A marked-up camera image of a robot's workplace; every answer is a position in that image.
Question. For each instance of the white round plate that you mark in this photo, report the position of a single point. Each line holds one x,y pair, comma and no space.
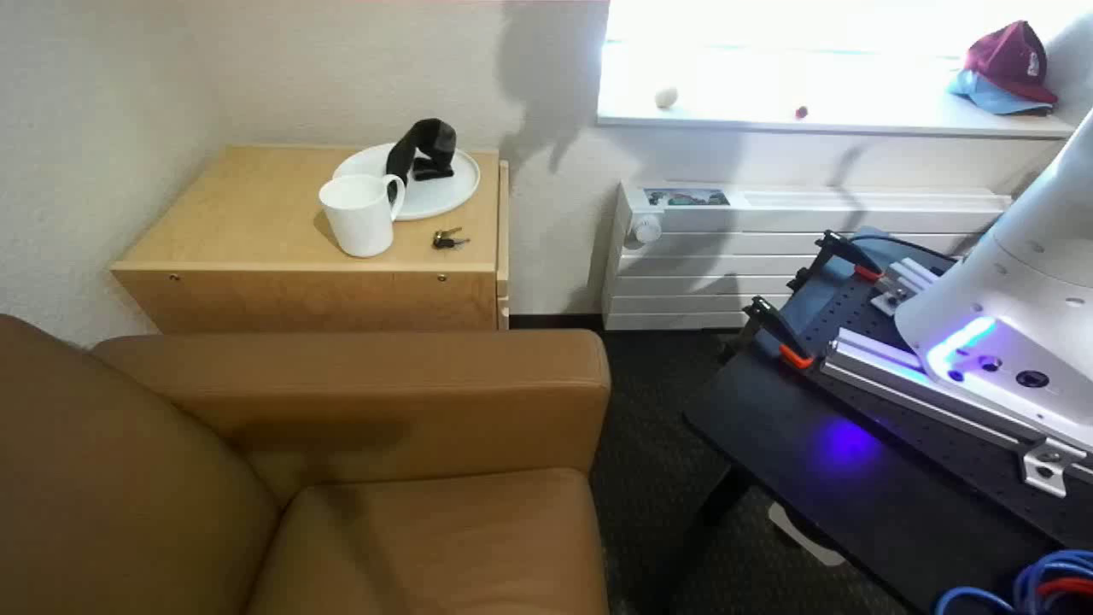
450,194

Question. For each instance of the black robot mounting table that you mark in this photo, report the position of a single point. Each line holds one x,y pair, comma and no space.
842,480

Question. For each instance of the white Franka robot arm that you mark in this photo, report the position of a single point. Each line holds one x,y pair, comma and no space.
1025,284

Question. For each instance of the white window sill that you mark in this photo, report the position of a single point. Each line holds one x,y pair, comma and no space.
866,119

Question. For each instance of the light wooden dresser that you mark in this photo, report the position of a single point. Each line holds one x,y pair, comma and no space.
239,250

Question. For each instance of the white object on floor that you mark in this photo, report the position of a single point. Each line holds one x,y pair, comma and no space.
806,534

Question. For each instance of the maroon baseball cap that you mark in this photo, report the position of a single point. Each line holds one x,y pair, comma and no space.
1009,56

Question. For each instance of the silver corner bracket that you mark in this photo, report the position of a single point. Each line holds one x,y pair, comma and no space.
1044,469

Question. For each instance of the white mug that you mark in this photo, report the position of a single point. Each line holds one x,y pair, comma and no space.
359,223

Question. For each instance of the small bunch of keys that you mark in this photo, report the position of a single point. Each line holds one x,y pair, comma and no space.
447,242

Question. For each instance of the brown leather armchair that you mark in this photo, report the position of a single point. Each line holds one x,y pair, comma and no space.
399,534

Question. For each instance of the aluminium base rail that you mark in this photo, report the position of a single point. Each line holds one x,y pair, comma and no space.
909,395

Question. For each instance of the black sock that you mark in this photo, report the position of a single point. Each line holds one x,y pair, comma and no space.
428,141

